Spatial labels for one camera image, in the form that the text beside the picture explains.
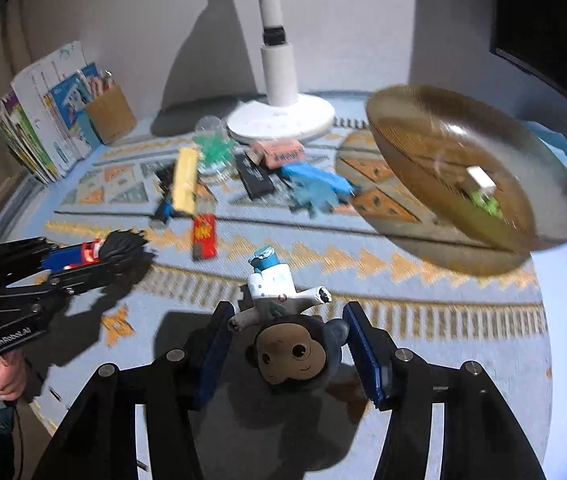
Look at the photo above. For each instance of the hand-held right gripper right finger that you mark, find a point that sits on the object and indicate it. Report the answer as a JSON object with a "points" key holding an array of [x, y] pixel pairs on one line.
{"points": [[363, 355]]}

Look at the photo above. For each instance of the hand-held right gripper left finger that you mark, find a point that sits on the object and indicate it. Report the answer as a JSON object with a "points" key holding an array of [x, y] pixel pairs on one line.
{"points": [[211, 355]]}

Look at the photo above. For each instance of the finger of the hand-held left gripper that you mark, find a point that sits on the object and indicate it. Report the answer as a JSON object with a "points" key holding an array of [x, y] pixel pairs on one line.
{"points": [[93, 277], [63, 256]]}

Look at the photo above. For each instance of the black-haired toy doll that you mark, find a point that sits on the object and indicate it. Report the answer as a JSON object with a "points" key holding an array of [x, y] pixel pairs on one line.
{"points": [[121, 251]]}

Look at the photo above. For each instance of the monkey head toy figure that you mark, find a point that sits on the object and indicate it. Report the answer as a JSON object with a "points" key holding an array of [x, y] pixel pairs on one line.
{"points": [[293, 350]]}

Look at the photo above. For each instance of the pink cardboard box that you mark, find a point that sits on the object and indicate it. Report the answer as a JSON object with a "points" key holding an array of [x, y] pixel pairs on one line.
{"points": [[278, 152]]}

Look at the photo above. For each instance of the small blue black object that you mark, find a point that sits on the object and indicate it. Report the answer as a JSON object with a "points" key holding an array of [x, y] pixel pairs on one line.
{"points": [[163, 212]]}

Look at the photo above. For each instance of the red snack packet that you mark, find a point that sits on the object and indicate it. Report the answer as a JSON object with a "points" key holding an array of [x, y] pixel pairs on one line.
{"points": [[204, 235]]}

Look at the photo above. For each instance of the patterned blue mat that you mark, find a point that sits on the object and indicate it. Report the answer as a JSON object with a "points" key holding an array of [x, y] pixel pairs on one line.
{"points": [[323, 240]]}

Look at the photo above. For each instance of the yellow rectangular bar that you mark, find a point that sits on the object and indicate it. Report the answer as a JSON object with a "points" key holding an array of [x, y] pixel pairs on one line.
{"points": [[185, 180]]}

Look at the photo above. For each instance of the brown cardboard holder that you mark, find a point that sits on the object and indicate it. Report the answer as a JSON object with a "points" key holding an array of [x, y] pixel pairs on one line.
{"points": [[112, 115]]}

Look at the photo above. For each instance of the blue rubber glove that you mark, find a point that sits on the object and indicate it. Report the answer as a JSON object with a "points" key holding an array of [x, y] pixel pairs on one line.
{"points": [[316, 200]]}

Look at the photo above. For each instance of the green plastic toy bundle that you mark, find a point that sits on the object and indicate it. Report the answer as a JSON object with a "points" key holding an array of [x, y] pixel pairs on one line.
{"points": [[216, 155]]}

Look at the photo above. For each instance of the black rectangular remote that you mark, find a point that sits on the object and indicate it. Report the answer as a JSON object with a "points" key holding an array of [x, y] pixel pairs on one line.
{"points": [[254, 177]]}

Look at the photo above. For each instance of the small green toy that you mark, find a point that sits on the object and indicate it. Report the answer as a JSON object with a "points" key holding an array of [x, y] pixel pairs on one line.
{"points": [[487, 205]]}

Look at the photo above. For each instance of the small white block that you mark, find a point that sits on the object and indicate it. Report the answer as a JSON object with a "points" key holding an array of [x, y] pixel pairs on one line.
{"points": [[481, 180]]}

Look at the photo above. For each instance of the white desk lamp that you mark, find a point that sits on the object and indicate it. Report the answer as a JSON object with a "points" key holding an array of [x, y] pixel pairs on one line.
{"points": [[279, 75]]}

